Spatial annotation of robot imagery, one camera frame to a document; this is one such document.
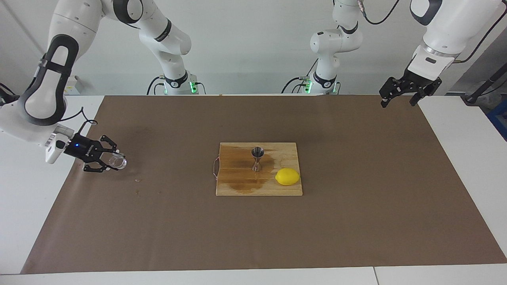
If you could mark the black table clamp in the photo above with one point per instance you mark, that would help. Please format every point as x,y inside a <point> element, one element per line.
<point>4,95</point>

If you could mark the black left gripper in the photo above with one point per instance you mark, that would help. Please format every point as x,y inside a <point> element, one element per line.
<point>418,83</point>

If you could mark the small clear glass pitcher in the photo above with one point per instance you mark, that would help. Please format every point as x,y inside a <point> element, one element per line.
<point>118,161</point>

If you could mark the brown paper table mat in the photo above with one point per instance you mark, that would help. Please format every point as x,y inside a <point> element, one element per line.
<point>158,229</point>

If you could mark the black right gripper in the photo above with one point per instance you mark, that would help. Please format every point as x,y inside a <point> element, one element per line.
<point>83,148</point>

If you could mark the yellow lemon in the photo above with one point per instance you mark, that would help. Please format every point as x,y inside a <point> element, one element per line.
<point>287,177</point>

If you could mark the steel double jigger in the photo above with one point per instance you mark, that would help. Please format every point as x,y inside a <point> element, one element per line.
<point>257,158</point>

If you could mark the white wall socket box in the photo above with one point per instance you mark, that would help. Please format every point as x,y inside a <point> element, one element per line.
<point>73,85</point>

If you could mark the black stand pole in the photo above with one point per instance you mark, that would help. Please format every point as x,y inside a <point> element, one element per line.
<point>489,80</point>

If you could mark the wooden cutting board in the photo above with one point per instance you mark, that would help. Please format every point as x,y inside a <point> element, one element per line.
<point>237,186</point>

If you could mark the blue crate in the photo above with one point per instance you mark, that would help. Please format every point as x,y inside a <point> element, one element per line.
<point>500,118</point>

